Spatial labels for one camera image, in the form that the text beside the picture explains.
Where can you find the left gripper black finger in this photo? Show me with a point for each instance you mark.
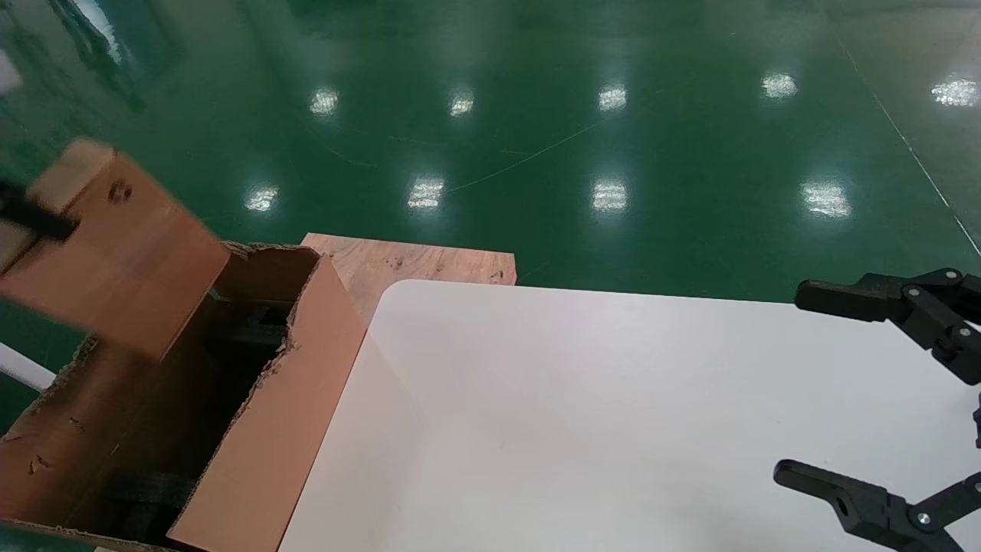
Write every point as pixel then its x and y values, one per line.
pixel 38 217

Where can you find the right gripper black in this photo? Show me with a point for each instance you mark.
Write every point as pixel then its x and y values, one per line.
pixel 979 426

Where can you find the small cardboard box with hole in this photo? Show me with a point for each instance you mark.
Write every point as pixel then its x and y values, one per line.
pixel 138 261

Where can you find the large open cardboard box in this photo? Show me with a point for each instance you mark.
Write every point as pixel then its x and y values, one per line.
pixel 276 429

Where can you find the black foam insert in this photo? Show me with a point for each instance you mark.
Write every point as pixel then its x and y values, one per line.
pixel 149 498
pixel 257 326

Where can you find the plywood board under table top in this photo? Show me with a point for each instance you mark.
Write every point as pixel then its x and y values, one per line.
pixel 429 264

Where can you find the white tube frame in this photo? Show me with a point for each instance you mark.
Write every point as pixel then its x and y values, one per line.
pixel 23 372

